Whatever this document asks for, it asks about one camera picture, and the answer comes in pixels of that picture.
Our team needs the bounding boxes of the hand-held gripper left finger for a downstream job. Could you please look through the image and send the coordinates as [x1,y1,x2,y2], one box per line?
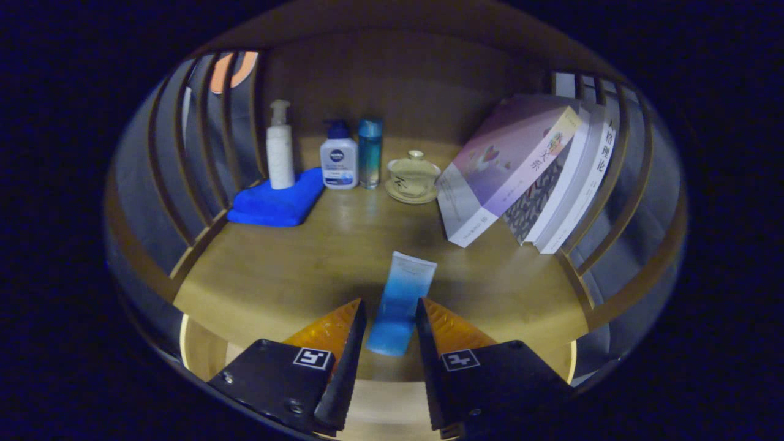
[207,298,368,437]

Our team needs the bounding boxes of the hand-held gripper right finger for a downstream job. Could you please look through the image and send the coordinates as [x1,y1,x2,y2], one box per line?
[415,297,573,440]

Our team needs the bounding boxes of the blue white tube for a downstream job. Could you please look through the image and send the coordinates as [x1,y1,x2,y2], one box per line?
[366,251,438,357]

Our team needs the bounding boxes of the wooden countertop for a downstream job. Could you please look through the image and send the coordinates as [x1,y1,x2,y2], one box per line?
[173,138,590,383]

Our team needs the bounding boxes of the wooden cabinet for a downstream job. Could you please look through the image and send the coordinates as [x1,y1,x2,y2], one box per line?
[104,0,687,393]

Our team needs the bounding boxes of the blue folded cloth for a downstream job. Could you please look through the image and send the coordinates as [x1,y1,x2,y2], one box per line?
[227,167,325,227]

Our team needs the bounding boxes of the beige lidded tea cup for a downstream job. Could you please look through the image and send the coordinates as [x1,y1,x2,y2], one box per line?
[385,150,442,205]

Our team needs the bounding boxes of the white book patterned cover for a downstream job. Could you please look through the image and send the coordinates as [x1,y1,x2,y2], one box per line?
[501,104,604,246]

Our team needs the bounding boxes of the white lotion bottle blue cap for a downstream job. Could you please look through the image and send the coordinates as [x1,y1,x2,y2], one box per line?
[320,119,359,190]

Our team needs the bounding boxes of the purple book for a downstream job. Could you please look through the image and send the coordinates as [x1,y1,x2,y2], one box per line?
[436,94,581,249]

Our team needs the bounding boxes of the teal slim bottle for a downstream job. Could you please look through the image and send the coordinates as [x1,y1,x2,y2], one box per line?
[358,118,384,189]

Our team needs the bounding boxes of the white pump bottle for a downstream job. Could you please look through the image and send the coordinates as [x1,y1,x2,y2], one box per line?
[266,100,296,190]

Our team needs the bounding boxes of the white book black title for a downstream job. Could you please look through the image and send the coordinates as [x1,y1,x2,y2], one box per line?
[539,107,620,255]

